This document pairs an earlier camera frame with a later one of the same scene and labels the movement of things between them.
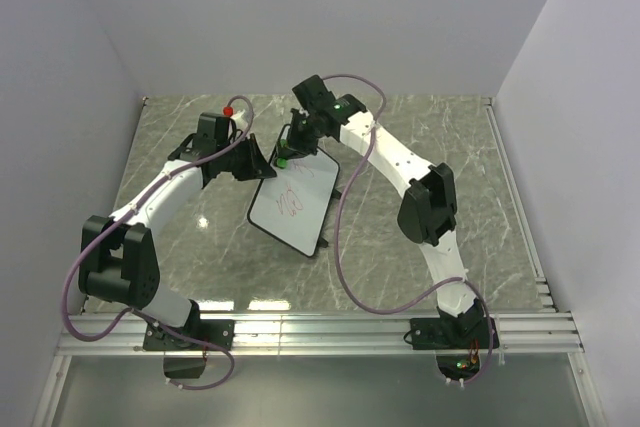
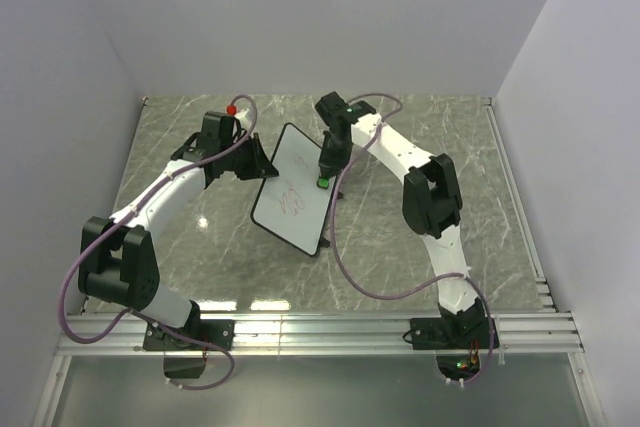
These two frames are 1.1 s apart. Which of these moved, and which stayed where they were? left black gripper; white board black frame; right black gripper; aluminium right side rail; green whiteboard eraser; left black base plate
Moved: right black gripper; green whiteboard eraser
Stayed: white board black frame; left black gripper; left black base plate; aluminium right side rail
